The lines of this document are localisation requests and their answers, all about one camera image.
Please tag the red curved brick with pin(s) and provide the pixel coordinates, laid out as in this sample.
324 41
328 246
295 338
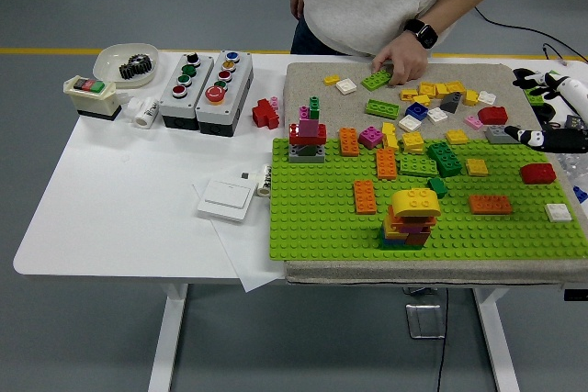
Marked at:
537 174
492 115

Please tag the cream red-green switch box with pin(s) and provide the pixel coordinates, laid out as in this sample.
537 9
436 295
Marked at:
92 100

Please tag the pink flat brick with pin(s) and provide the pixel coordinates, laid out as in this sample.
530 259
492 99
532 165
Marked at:
473 122

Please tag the grey-brown mat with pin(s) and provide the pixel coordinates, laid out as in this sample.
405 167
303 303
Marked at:
312 84

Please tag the brick tower with yellow arch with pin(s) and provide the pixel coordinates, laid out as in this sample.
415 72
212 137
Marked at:
415 204

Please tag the small pink brick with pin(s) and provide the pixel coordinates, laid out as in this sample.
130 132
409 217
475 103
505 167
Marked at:
274 102

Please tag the white pipe tee fitting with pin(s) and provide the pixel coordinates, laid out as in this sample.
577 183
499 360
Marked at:
146 114

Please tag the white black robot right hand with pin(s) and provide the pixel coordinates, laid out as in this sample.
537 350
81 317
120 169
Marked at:
572 91

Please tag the brick tower with grey base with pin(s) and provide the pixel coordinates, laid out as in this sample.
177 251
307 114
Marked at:
307 135

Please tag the green studded baseplate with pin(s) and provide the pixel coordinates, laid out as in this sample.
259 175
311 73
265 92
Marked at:
321 227

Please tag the grey two-by-four brick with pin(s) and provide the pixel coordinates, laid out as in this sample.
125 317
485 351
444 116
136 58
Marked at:
496 135

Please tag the white square brick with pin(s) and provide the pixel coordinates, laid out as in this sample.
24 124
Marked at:
437 115
486 97
346 85
558 212
410 122

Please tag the orange two-by-four brick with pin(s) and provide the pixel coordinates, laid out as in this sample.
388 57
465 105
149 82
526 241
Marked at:
348 141
386 163
364 197
489 204

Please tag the grey emergency-stop control box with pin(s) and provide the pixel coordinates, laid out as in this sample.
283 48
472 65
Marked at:
229 107

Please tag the grey four-button control box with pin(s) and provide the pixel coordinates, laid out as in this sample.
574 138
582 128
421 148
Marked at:
172 109

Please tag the blue two-by-two brick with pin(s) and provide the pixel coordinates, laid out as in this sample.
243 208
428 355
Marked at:
416 110

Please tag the clear plastic bag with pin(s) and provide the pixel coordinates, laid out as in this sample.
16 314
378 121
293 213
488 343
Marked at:
572 169

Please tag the light green flat brick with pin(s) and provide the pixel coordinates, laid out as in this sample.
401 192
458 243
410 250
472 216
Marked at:
381 108

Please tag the black smartwatch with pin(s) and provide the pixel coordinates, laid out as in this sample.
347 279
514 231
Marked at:
426 35

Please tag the person's left hand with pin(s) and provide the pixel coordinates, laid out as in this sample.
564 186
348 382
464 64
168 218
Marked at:
404 61

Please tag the black table controller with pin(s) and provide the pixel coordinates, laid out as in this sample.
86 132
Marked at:
576 295

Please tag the small dark green brick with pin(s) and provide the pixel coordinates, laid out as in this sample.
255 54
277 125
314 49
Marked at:
437 187

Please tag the silver floor socket box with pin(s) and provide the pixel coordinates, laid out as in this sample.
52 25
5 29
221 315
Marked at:
425 321

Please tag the red brick cluster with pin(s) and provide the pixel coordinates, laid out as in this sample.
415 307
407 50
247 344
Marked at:
263 113

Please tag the dark grey slope brick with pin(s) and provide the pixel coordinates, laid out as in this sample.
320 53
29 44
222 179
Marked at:
451 102

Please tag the small yellow brick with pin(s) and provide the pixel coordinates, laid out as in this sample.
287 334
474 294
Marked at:
331 79
388 128
391 140
409 94
421 99

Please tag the white wall switch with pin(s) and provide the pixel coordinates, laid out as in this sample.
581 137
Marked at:
225 201

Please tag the white plastic bowl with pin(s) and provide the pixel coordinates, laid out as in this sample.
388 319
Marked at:
108 63

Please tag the pink two-by-two brick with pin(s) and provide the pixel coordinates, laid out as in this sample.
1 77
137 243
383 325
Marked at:
370 136

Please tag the black button pad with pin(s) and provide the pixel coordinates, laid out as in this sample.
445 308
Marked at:
576 123

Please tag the white table leg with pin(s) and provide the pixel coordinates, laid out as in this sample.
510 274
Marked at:
498 346
167 341

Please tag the dark green two-by-four brick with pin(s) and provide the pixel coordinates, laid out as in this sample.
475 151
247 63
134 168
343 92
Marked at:
444 159

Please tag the yellow square brick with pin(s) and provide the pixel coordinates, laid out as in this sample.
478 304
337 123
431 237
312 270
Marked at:
471 97
477 166
412 141
442 89
455 86
427 89
456 136

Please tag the black metal gear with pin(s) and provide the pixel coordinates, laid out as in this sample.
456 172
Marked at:
131 72
141 60

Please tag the white printed cylinder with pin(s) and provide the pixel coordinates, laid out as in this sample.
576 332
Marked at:
264 183

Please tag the person's left forearm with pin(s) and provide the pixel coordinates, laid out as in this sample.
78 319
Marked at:
459 2

